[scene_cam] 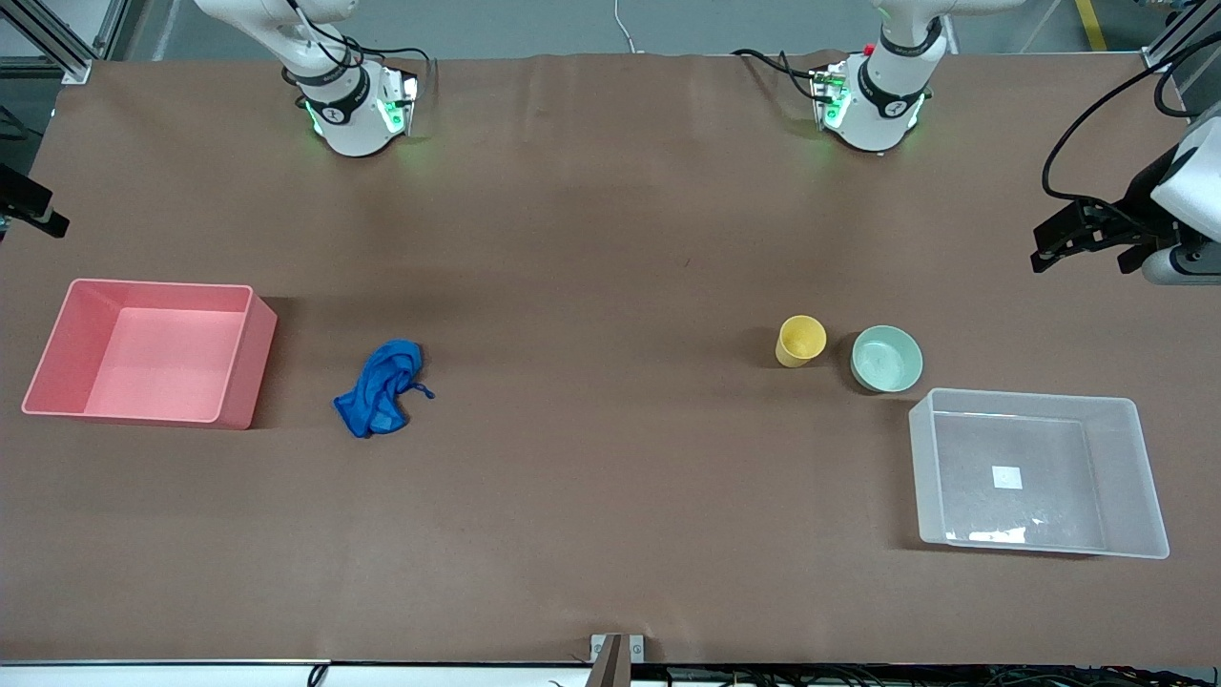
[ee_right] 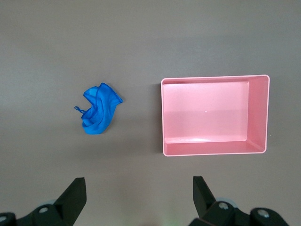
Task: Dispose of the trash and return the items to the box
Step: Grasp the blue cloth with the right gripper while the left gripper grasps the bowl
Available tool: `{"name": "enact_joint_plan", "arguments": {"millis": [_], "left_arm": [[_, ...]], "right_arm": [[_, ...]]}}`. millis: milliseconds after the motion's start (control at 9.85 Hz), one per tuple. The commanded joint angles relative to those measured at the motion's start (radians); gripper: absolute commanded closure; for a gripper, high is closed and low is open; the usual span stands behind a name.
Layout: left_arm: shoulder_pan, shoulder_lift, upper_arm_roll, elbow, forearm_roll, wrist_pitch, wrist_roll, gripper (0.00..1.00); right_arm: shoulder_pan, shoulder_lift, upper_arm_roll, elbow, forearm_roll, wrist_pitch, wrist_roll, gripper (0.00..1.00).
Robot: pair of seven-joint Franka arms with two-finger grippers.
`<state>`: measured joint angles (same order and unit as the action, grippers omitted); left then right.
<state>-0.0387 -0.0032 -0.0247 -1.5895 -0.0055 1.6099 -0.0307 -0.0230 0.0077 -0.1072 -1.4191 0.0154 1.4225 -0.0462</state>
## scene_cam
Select brown table cover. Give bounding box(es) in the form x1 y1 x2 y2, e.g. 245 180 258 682
0 50 1221 666

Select black base cables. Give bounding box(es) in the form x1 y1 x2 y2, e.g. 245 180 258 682
732 48 823 102
282 0 436 101

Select blue cloth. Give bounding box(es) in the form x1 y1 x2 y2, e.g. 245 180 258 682
333 340 436 439

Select aluminium frame profile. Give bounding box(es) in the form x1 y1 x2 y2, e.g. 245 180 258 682
1141 0 1221 70
0 0 131 85

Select pink plastic box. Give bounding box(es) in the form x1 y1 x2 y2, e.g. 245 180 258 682
21 279 279 430

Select metal clamp bracket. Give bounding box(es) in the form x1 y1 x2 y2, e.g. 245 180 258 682
590 633 646 687

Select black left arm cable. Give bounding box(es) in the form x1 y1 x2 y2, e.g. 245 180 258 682
1042 36 1221 222

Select yellow plastic cup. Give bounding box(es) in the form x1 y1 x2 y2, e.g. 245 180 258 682
775 315 828 368

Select black right base cables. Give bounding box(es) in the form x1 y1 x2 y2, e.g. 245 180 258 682
282 0 436 101

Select clear plastic box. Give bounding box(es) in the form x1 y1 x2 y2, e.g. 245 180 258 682
908 387 1170 560

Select black left base cables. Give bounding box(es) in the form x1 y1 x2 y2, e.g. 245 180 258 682
732 48 823 102

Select light green bowl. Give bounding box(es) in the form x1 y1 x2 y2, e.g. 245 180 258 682
851 325 924 394

